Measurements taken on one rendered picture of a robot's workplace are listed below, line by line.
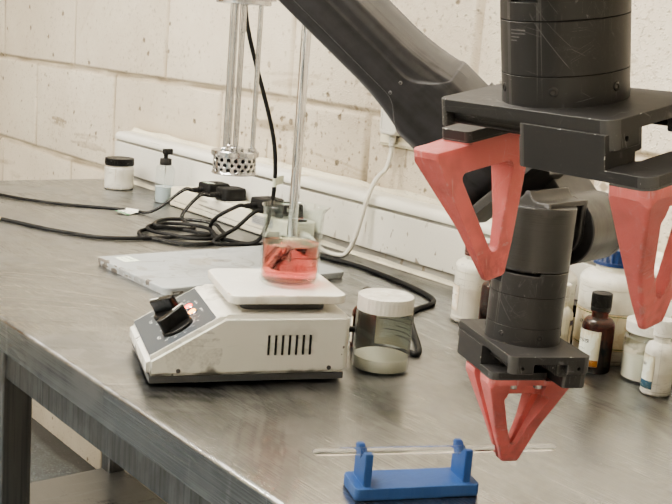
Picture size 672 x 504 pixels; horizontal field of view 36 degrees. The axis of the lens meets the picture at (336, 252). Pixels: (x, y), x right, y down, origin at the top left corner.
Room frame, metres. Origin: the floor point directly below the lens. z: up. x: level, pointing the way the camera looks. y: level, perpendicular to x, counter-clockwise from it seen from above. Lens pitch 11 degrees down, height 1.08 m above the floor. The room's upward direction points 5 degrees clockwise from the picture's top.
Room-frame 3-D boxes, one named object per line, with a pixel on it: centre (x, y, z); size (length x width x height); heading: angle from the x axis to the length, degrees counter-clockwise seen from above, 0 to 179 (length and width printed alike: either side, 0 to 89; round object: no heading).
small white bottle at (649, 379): (1.04, -0.34, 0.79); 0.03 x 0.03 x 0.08
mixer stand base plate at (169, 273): (1.45, 0.16, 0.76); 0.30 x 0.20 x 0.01; 129
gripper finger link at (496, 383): (0.78, -0.14, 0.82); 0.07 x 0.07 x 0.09; 16
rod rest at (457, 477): (0.75, -0.07, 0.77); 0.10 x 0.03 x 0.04; 107
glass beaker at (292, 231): (1.04, 0.04, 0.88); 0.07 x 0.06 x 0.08; 87
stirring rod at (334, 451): (0.75, -0.09, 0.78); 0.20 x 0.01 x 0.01; 106
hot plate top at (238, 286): (1.04, 0.06, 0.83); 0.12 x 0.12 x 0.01; 19
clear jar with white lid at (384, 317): (1.05, -0.06, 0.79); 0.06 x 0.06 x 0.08
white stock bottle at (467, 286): (1.28, -0.18, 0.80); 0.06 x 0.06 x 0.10
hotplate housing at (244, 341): (1.03, 0.08, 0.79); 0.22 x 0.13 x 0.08; 109
